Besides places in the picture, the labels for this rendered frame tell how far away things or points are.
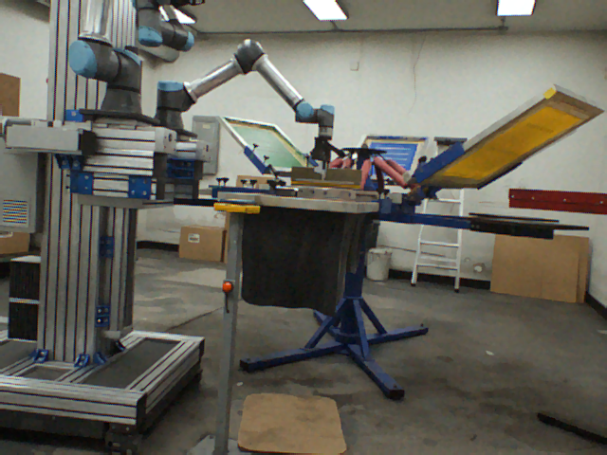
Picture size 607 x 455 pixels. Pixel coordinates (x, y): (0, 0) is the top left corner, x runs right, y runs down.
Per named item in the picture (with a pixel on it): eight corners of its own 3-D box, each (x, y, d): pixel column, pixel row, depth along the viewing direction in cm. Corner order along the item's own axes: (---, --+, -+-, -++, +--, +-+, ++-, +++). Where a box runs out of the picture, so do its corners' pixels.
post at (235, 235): (234, 474, 191) (253, 206, 184) (180, 461, 197) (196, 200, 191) (258, 447, 212) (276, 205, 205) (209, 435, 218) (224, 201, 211)
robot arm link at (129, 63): (146, 90, 206) (148, 55, 205) (118, 83, 194) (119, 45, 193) (123, 91, 212) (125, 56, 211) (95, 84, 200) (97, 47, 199)
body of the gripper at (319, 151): (315, 161, 270) (317, 137, 269) (331, 162, 268) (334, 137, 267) (310, 160, 263) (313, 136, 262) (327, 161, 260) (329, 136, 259)
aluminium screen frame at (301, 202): (357, 213, 202) (358, 203, 202) (216, 201, 219) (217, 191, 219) (389, 209, 277) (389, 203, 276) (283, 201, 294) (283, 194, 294)
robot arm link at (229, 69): (156, 92, 259) (254, 35, 255) (165, 98, 273) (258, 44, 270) (168, 114, 259) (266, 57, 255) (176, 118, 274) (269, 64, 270)
